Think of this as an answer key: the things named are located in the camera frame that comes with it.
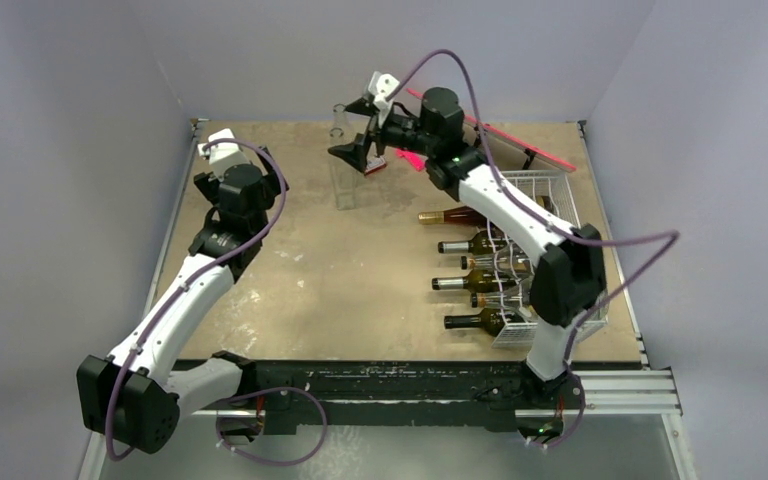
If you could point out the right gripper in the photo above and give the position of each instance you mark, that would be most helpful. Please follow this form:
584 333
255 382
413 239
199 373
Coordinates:
370 137

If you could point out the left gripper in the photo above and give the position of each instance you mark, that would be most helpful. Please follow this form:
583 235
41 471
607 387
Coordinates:
272 180

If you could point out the clear bottle black cap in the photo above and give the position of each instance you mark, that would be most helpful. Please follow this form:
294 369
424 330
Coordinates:
501 262

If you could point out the dark green wine bottle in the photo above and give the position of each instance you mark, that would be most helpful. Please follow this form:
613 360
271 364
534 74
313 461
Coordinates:
491 321

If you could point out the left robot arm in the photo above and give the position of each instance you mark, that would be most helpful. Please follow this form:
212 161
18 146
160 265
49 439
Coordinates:
130 396

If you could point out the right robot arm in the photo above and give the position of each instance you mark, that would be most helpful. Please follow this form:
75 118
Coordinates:
437 133

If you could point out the gold foil wine bottle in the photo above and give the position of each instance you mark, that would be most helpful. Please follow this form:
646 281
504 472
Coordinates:
463 215

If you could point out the dark bottle silver cap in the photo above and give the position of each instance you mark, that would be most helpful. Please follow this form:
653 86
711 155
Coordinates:
481 243

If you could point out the small red box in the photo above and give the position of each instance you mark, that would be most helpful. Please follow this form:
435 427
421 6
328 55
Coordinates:
374 165

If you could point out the pink plastic clip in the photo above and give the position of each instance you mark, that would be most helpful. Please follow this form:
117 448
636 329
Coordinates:
416 161

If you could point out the pink framed mirror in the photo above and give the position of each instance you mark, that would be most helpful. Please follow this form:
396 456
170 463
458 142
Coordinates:
529 150

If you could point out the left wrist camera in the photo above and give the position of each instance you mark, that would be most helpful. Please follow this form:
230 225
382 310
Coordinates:
221 156

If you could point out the white wire wine rack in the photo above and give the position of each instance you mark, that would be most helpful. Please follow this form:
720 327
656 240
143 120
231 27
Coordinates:
569 275

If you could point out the black table front frame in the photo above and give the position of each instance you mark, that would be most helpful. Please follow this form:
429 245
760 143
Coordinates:
498 396

